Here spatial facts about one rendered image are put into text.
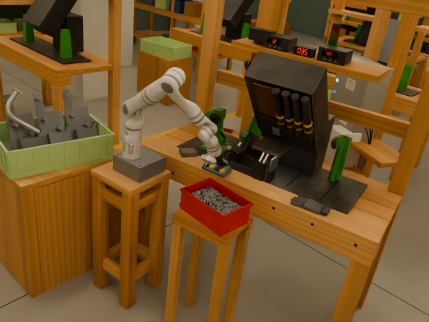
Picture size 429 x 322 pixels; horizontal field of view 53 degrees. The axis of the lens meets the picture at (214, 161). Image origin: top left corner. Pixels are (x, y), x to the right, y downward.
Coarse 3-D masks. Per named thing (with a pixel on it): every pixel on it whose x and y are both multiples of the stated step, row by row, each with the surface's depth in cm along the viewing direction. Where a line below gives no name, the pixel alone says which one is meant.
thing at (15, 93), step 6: (18, 90) 240; (12, 96) 239; (6, 102) 238; (12, 102) 240; (6, 108) 238; (12, 114) 240; (12, 120) 241; (18, 120) 243; (24, 126) 246; (30, 126) 248; (36, 132) 251
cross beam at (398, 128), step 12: (228, 72) 296; (228, 84) 298; (240, 84) 292; (336, 108) 261; (348, 108) 257; (360, 108) 258; (348, 120) 259; (360, 120) 255; (372, 120) 252; (384, 120) 248; (396, 120) 245; (384, 132) 250; (396, 132) 246
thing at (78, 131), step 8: (64, 96) 266; (64, 104) 266; (64, 112) 267; (80, 112) 272; (88, 112) 275; (72, 120) 269; (80, 120) 272; (72, 128) 269; (80, 128) 272; (88, 128) 269; (96, 128) 272; (72, 136) 269; (80, 136) 267; (88, 136) 269
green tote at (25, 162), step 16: (0, 128) 256; (0, 144) 230; (48, 144) 236; (64, 144) 241; (80, 144) 248; (96, 144) 255; (112, 144) 262; (0, 160) 240; (16, 160) 228; (32, 160) 234; (48, 160) 240; (64, 160) 246; (80, 160) 253; (96, 160) 260; (16, 176) 231
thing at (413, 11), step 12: (336, 0) 233; (348, 0) 229; (360, 0) 226; (372, 0) 223; (384, 0) 220; (396, 0) 217; (408, 0) 214; (420, 0) 211; (408, 12) 216; (420, 12) 213
